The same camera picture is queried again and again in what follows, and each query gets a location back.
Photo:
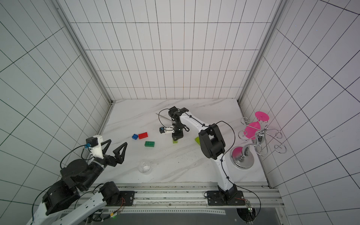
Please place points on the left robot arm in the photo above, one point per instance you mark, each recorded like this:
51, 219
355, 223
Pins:
78, 176

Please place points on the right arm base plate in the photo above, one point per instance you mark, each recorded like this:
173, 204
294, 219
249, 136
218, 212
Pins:
216, 198

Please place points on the pink wine glass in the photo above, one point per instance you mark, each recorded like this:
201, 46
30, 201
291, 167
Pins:
251, 130
261, 116

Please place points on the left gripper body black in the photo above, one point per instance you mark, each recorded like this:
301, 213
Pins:
108, 160

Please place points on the dark green lego brick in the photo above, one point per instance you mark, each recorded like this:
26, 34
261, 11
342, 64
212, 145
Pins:
149, 144

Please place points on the long lime lego brick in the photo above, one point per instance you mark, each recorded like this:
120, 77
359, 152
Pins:
197, 140

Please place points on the red lego brick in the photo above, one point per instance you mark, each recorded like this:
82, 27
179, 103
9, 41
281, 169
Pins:
143, 135

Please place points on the aluminium mounting rail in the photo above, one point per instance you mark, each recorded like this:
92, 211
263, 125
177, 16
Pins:
191, 197

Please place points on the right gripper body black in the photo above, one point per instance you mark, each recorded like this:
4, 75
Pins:
177, 133

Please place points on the pink wine glass upper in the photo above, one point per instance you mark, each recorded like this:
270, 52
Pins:
261, 116

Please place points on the pink wine glass lower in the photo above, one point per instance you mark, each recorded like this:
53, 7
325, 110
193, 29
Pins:
251, 130

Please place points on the clear glass cup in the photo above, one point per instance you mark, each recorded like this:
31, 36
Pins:
145, 167

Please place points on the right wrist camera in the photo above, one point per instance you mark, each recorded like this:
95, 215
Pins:
166, 130

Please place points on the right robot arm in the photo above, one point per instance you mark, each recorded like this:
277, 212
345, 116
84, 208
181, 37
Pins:
212, 146

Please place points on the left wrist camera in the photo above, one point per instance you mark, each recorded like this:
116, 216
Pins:
94, 146

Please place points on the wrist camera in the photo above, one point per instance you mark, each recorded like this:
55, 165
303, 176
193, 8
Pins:
166, 130
94, 146

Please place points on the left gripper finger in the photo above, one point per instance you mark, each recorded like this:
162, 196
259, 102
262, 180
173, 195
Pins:
105, 145
119, 153

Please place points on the chrome glass holder stand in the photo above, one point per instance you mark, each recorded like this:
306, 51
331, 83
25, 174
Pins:
243, 158

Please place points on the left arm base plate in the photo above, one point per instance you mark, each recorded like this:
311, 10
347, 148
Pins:
123, 198

